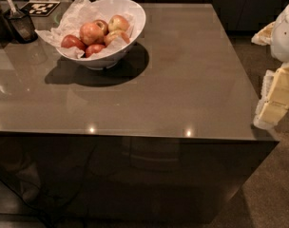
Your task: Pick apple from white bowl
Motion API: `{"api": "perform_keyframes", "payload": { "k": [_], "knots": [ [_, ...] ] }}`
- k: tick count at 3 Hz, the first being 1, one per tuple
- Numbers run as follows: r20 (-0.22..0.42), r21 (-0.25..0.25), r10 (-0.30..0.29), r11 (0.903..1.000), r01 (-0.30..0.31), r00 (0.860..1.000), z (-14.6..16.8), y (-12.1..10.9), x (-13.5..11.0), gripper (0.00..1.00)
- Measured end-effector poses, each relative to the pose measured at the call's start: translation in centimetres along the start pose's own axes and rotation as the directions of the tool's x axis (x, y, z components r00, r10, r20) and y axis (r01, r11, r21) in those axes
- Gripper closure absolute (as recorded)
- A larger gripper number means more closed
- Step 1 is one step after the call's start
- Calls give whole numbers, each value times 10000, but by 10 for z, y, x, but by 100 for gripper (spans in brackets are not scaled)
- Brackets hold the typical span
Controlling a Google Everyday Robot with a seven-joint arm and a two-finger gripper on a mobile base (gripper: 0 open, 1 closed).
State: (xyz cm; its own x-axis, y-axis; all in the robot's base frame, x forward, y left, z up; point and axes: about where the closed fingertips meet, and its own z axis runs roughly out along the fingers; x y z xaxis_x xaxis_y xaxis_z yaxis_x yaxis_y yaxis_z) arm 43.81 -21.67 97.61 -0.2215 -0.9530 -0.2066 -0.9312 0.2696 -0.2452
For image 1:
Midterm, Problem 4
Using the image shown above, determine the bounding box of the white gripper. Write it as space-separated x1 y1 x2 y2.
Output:
251 4 289 129

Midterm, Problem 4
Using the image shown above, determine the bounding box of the yellow-red apple back right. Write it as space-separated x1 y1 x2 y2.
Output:
108 14 130 32

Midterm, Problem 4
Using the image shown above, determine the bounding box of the red-yellow apple right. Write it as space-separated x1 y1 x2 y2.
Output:
104 29 130 47

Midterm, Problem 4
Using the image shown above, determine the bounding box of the white bowl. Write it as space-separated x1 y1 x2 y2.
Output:
54 0 147 71

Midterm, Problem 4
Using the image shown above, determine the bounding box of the red apple front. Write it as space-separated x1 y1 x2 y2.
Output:
86 44 106 58

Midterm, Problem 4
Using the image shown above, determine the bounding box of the white crumpled paper liner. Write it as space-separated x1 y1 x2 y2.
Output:
34 0 135 61

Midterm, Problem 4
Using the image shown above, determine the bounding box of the black fiducial marker card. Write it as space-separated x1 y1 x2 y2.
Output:
22 1 59 17

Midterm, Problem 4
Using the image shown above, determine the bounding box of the dark cup with utensil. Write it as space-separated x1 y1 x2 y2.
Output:
4 9 38 44

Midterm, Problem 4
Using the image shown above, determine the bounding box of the white utensil handle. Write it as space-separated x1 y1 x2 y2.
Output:
6 0 17 17

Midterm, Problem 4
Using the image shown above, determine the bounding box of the black floor cable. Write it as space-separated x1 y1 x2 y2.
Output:
0 142 98 228

